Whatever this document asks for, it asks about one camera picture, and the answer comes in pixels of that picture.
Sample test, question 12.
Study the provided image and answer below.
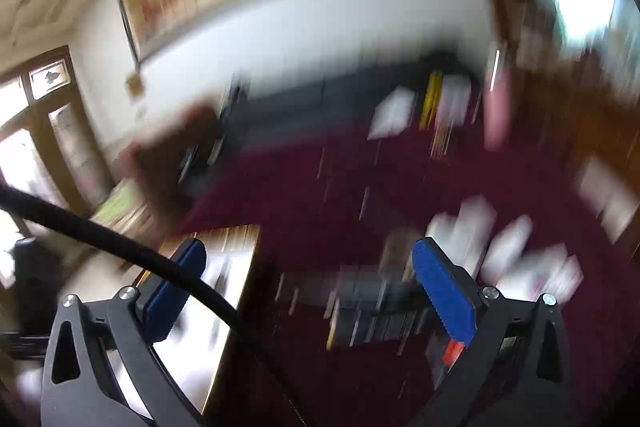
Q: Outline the black braided cable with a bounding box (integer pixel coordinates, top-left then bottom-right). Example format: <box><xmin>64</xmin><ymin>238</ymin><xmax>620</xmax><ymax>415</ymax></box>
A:
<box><xmin>0</xmin><ymin>183</ymin><xmax>241</xmax><ymax>333</ymax></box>

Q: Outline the wooden mirror dresser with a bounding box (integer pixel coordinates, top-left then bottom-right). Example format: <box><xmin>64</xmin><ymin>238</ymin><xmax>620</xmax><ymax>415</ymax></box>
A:
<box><xmin>491</xmin><ymin>0</ymin><xmax>639</xmax><ymax>261</ymax></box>

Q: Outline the pink tumbler cup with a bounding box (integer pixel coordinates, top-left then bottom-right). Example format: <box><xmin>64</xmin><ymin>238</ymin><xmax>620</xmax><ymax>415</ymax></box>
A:
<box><xmin>483</xmin><ymin>48</ymin><xmax>511</xmax><ymax>152</ymax></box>

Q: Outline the maroon velvet cloth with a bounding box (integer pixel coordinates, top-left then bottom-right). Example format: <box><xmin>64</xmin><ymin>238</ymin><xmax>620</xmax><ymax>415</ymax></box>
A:
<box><xmin>180</xmin><ymin>129</ymin><xmax>639</xmax><ymax>426</ymax></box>

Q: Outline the wooden window door frame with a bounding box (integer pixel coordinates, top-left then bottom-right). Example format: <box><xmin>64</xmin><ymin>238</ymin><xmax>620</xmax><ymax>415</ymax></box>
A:
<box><xmin>1</xmin><ymin>46</ymin><xmax>115</xmax><ymax>217</ymax></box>

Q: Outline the black leather sofa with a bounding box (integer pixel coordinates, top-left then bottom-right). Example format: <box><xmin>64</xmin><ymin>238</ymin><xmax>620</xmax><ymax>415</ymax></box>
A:
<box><xmin>178</xmin><ymin>49</ymin><xmax>480</xmax><ymax>199</ymax></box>

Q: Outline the white gold-rimmed tray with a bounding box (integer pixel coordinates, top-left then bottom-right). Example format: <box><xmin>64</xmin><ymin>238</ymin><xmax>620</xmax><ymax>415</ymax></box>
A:
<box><xmin>106</xmin><ymin>223</ymin><xmax>264</xmax><ymax>417</ymax></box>

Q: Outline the white paper sheet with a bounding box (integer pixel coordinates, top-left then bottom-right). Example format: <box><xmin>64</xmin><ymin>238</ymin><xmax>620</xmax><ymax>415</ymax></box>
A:
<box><xmin>368</xmin><ymin>86</ymin><xmax>416</xmax><ymax>140</ymax></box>

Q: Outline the red-capped black marker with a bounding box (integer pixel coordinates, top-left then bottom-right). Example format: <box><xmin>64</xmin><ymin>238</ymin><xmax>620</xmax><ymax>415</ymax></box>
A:
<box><xmin>442</xmin><ymin>340</ymin><xmax>465</xmax><ymax>367</ymax></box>

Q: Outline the brown pink armchair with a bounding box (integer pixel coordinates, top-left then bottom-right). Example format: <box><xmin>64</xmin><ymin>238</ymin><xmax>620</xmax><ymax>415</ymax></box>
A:
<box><xmin>115</xmin><ymin>101</ymin><xmax>221</xmax><ymax>223</ymax></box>

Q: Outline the yellow object on sofa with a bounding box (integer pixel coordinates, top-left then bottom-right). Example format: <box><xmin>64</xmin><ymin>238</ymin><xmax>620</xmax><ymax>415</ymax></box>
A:
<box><xmin>419</xmin><ymin>70</ymin><xmax>444</xmax><ymax>130</ymax></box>

